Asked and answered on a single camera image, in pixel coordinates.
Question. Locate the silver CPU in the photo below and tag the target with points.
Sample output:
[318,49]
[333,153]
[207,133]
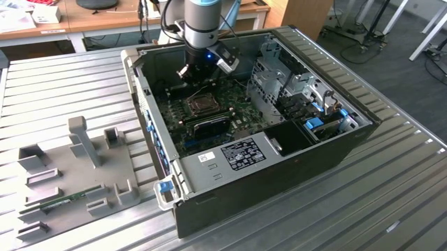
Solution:
[203,104]

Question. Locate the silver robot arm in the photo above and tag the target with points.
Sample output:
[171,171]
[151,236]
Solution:
[201,23]

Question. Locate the CPU socket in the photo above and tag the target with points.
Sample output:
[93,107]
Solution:
[190,113]

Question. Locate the silver drive cage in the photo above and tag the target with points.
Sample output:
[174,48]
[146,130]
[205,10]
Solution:
[269,78]

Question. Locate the green motherboard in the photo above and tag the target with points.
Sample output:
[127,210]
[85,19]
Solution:
[245,112]

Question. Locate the black graphics card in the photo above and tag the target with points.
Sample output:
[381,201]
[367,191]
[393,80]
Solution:
[210,129]

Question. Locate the blue expansion latch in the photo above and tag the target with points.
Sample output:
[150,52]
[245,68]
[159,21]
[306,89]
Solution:
[150,128]

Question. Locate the wooden desk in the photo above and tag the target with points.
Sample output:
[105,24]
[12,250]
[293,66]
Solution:
[105,21]

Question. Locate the white square sticker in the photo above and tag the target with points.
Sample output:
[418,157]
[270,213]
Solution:
[207,157]

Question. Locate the black power supply label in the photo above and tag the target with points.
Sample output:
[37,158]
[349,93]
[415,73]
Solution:
[242,154]

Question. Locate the blue drive latch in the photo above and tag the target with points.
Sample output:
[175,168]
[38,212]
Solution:
[315,107]

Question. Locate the wooden cabinet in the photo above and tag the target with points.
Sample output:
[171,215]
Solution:
[307,15]

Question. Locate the hard disk in blue carrier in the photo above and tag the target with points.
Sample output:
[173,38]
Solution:
[314,123]

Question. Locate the grey power supply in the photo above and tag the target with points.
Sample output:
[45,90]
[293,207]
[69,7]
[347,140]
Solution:
[202,172]

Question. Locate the black round object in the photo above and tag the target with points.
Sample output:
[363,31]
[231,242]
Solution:
[97,4]

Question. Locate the blue case latch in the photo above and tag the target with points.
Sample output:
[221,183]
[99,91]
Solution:
[165,187]

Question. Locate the white cardboard box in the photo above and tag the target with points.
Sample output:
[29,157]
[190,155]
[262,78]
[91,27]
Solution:
[47,14]

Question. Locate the dark grey PC case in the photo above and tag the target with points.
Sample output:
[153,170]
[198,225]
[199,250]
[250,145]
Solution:
[245,198]

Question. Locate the red item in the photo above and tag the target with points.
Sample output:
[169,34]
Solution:
[42,2]

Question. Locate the black wheeled stand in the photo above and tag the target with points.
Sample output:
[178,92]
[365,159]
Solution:
[375,19]

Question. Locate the grey parts rack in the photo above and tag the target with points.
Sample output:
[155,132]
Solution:
[70,180]

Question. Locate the white paper stack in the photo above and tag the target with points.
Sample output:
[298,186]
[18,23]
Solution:
[14,21]

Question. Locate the white table leg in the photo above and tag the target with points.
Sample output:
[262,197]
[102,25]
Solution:
[394,18]

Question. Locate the green RAM stick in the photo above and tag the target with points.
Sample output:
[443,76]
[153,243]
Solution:
[63,200]

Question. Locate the white tape piece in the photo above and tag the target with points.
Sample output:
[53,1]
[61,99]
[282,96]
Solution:
[393,226]

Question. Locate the white table frame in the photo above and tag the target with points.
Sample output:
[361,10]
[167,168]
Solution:
[427,43]

